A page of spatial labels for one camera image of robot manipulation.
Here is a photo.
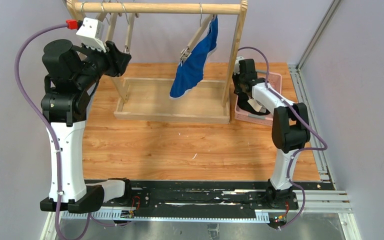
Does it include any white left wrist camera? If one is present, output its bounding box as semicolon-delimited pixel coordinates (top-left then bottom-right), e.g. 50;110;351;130
76;17;107;53

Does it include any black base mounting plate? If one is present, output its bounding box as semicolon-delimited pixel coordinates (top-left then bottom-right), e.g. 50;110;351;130
69;179;335;220

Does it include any blue underwear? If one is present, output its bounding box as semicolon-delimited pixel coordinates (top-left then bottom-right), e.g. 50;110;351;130
169;15;219;99

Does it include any aluminium frame rail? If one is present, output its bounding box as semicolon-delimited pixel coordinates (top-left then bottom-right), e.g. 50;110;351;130
288;0;361;240

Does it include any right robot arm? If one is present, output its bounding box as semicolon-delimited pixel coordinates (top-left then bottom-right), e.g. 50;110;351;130
232;56;311;205

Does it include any grey underwear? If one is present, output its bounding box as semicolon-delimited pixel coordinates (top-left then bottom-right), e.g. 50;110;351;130
247;98;270;115

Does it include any wooden clothes rack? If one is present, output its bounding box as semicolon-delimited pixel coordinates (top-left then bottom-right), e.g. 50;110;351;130
65;0;248;124

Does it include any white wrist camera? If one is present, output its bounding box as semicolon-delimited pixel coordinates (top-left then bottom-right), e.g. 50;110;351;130
233;55;245;75
76;17;107;53

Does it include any empty wooden clip hanger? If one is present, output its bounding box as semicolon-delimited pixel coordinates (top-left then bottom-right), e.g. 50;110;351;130
80;1;112;24

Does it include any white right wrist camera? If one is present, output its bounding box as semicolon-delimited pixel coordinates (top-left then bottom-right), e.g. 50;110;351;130
233;55;245;75

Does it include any wooden hanger with blue underwear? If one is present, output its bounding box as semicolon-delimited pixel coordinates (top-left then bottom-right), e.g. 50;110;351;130
179;2;217;66

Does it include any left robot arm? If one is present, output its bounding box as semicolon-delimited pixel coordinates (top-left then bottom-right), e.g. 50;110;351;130
40;39;132;214

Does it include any wooden clip hanger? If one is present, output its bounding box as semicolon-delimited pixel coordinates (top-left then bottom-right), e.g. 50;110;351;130
101;1;119;42
80;1;112;24

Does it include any pink plastic basket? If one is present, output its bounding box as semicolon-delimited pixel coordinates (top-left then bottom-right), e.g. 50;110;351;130
234;72;282;127

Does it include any black underwear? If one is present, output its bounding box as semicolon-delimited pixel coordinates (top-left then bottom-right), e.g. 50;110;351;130
237;95;270;116

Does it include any wooden hanger with grey underwear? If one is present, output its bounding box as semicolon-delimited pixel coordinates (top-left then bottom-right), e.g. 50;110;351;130
118;2;140;54

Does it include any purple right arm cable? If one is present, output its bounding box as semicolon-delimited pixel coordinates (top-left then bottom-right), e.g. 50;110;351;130
236;46;329;230

